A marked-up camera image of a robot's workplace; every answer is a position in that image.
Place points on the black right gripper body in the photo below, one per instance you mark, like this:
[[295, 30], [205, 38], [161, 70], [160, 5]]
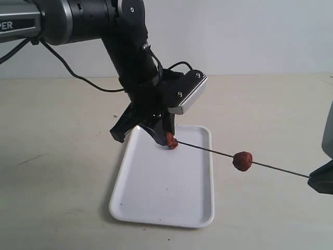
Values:
[[321, 179]]

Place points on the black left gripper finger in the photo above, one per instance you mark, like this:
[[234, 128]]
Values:
[[132, 116], [157, 126]]

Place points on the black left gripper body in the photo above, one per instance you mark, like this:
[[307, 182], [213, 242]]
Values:
[[148, 91]]

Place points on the brown meatball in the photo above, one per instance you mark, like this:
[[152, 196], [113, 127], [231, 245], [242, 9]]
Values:
[[171, 142], [242, 161]]

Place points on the thin metal skewer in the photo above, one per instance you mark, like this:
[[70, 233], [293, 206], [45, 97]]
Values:
[[253, 162]]

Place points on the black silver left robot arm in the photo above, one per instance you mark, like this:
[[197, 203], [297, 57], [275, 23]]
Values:
[[121, 26]]

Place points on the white rectangular plastic tray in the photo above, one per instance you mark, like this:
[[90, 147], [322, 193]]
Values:
[[156, 185]]

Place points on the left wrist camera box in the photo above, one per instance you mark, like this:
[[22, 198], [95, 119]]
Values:
[[181, 94]]

